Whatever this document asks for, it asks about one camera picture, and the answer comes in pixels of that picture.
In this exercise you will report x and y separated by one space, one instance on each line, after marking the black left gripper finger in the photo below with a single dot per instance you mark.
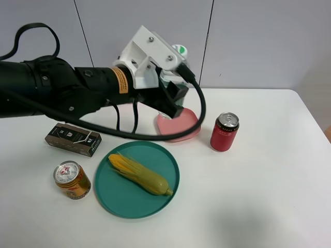
172 109
177 92

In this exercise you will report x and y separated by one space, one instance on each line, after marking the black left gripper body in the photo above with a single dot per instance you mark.
153 97

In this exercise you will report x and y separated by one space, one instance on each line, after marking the clear water bottle green label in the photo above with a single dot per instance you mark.
168 76

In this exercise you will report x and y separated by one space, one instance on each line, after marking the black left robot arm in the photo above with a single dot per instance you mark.
82 90

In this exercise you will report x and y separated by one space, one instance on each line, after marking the pink square plate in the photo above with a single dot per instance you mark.
167 126

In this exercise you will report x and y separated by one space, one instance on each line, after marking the red soda can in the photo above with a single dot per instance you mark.
224 131

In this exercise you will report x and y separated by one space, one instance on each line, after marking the yellow corn cob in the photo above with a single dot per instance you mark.
149 180

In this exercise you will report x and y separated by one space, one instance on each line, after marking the teal round plate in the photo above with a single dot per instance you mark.
125 198

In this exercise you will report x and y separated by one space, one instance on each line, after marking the dark brown cardboard box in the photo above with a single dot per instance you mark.
74 139

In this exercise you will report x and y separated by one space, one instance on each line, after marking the gold drink can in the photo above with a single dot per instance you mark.
72 180

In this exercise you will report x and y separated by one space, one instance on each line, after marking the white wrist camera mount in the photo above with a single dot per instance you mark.
146 55

